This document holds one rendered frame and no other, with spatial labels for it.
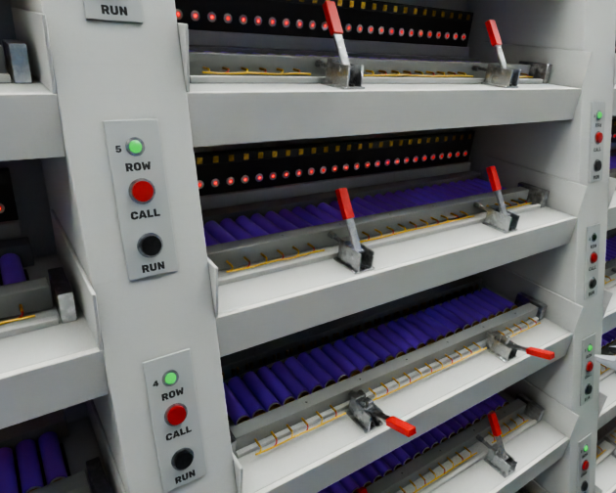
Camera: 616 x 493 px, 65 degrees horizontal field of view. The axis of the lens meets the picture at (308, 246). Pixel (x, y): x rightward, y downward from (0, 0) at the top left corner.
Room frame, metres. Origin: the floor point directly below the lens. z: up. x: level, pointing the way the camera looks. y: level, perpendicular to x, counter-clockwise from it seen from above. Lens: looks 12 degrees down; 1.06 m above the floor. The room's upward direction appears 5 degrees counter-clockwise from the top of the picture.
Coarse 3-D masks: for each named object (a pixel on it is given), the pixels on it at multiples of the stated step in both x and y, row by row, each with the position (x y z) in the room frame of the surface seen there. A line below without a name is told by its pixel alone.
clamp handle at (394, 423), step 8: (368, 408) 0.51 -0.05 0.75; (376, 416) 0.50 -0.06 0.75; (384, 416) 0.49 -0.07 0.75; (392, 416) 0.49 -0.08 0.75; (392, 424) 0.47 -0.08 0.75; (400, 424) 0.47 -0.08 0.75; (408, 424) 0.47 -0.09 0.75; (400, 432) 0.46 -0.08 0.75; (408, 432) 0.45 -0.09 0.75; (416, 432) 0.46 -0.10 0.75
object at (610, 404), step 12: (612, 336) 1.01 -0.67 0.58; (600, 372) 0.90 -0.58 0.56; (612, 372) 0.91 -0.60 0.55; (600, 384) 0.87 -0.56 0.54; (612, 384) 0.88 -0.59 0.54; (600, 396) 0.78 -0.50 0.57; (612, 396) 0.84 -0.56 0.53; (600, 408) 0.78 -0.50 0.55; (612, 408) 0.82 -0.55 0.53; (600, 420) 0.80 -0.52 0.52
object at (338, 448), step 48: (480, 288) 0.86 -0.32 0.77; (528, 288) 0.80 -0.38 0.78; (528, 336) 0.71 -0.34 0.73; (432, 384) 0.59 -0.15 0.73; (480, 384) 0.61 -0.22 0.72; (336, 432) 0.50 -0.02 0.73; (384, 432) 0.51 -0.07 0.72; (240, 480) 0.40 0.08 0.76; (288, 480) 0.43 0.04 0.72; (336, 480) 0.48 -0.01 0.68
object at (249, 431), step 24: (528, 312) 0.74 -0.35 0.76; (456, 336) 0.66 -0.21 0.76; (480, 336) 0.68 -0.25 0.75; (408, 360) 0.60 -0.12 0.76; (432, 360) 0.62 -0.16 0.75; (336, 384) 0.55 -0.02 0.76; (360, 384) 0.55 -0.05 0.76; (408, 384) 0.58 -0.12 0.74; (288, 408) 0.50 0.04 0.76; (312, 408) 0.51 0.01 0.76; (240, 432) 0.46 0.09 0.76; (264, 432) 0.48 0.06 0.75
